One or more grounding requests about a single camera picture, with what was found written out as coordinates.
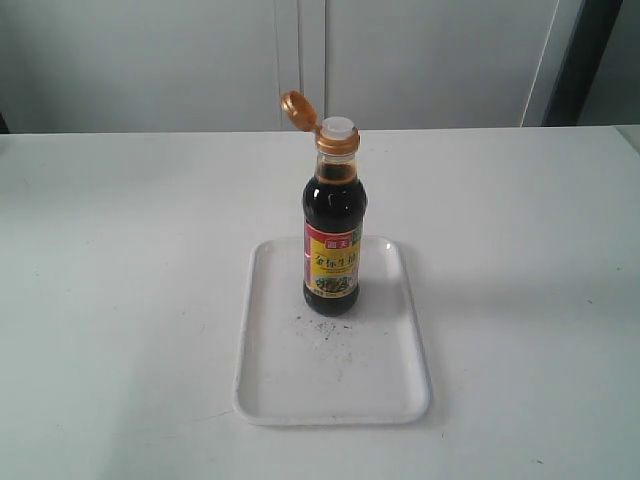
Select dark soy sauce bottle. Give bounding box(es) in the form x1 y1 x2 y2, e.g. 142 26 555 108
281 90 368 317

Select white plastic tray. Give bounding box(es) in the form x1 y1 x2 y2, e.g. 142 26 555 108
233 236 431 427

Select dark vertical post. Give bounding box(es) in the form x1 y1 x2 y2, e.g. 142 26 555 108
542 0 624 127

